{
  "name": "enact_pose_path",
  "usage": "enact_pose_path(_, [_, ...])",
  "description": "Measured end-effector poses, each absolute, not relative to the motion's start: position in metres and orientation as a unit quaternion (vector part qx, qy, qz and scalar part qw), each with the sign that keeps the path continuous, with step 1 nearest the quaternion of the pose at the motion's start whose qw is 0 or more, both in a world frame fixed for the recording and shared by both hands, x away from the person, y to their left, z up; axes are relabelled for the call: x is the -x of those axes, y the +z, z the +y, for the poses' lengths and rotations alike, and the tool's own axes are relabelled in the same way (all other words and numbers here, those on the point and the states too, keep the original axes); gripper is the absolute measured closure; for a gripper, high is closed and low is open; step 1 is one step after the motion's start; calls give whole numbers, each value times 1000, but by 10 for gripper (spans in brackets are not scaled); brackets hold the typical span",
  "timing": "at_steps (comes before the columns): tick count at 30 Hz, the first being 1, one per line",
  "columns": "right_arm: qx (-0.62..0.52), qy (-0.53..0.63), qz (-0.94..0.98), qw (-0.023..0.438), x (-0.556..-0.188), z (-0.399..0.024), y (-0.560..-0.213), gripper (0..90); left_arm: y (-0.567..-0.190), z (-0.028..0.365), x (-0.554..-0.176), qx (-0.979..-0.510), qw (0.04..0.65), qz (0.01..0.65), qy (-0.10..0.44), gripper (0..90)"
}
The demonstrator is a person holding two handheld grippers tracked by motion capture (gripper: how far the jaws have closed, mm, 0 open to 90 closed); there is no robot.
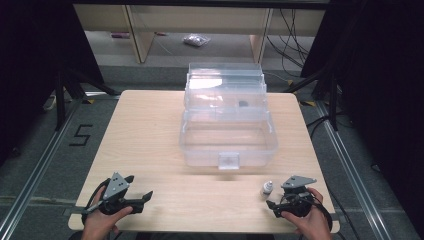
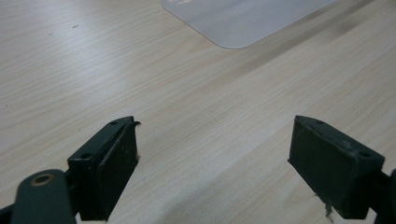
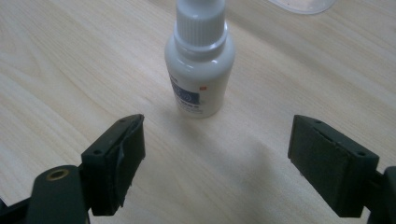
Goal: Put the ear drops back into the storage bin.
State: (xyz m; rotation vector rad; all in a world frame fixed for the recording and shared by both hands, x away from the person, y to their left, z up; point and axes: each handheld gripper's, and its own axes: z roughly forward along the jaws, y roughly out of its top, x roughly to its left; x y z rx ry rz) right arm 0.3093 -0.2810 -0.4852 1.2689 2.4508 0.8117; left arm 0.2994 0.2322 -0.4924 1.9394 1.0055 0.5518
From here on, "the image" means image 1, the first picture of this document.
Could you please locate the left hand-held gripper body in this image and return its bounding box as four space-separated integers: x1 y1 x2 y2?
81 171 145 216

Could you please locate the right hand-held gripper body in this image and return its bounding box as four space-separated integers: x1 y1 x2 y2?
279 175 318 218

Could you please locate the small white dropper bottle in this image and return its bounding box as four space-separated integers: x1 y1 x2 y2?
260 180 275 199

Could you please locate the clear plastic tiered storage box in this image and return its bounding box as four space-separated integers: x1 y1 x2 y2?
178 62 280 171

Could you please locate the person's right hand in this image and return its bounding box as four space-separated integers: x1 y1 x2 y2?
280 186 333 240

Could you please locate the person's left hand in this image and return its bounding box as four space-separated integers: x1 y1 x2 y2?
80 185 134 240

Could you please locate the black metal stand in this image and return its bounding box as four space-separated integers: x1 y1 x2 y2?
282 64 340 132
54 68 118 132

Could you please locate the clear plastic bag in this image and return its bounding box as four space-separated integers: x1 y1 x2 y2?
182 33 212 48

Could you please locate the wooden shelf unit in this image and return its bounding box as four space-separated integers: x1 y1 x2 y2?
73 3 326 65

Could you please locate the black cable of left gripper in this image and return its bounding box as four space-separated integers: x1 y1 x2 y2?
80 178 112 225

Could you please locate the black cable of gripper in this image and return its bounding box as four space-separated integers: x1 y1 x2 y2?
311 195 335 233
80 178 112 225

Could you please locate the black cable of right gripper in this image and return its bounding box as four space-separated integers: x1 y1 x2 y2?
311 195 335 233

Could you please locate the aluminium floor rail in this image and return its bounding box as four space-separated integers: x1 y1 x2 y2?
314 100 394 240
0 98 84 240

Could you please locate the black floor cable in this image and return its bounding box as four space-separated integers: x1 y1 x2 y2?
305 114 334 139

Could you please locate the bundle of black cables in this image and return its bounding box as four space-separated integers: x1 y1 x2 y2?
266 8 312 69

